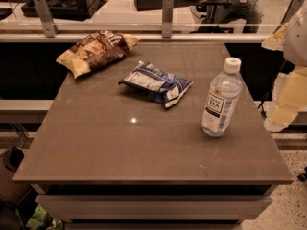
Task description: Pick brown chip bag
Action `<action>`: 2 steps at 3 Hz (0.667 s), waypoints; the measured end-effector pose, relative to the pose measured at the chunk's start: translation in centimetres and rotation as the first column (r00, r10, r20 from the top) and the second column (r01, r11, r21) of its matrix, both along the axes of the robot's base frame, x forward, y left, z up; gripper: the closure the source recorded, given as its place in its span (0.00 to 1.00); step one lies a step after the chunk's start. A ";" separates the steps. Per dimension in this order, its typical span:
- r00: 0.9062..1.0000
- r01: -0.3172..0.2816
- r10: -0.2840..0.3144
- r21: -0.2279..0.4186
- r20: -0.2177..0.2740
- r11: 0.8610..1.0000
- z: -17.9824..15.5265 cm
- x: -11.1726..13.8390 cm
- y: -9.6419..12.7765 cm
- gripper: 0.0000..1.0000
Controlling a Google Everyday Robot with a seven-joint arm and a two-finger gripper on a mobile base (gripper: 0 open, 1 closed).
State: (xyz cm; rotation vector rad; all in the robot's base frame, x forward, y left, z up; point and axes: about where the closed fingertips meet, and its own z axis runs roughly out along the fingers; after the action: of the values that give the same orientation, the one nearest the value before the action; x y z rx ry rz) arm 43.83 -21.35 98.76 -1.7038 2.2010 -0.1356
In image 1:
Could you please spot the brown chip bag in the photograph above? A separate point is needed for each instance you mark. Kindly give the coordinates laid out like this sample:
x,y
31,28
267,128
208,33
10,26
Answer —
x,y
96,50

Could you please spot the green bag on floor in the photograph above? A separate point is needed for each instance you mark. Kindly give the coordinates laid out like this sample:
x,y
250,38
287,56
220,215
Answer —
x,y
42,220

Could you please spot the black equipment case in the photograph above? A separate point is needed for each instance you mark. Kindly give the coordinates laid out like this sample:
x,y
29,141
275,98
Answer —
x,y
78,10

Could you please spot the brown bin with hole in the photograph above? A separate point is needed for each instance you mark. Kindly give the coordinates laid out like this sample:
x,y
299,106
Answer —
x,y
9,163

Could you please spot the metal railing post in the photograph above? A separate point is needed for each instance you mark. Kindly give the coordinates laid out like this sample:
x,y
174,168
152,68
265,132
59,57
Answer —
x,y
167,18
49,28
293,7

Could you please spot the clear tea bottle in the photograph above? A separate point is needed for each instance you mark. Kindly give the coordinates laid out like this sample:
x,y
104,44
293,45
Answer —
x,y
224,92

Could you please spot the blue white chip bag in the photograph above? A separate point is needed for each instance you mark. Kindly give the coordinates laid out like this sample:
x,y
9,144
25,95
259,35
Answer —
x,y
161,87

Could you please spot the seated person in jeans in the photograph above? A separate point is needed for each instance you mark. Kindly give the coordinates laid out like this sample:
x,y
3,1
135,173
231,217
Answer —
x,y
226,11

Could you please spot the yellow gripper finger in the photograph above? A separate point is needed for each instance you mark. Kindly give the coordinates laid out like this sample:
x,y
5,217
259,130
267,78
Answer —
x,y
275,42
289,97

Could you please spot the left metal railing post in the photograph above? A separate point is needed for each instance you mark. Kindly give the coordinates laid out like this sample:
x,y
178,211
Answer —
x,y
49,28

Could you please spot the middle metal railing post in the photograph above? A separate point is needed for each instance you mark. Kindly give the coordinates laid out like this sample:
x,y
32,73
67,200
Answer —
x,y
167,18

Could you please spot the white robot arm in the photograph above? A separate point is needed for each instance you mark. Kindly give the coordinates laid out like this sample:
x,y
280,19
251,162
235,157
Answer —
x,y
295,44

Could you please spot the right metal railing post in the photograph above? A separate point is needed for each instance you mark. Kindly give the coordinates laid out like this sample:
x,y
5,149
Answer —
x,y
293,7

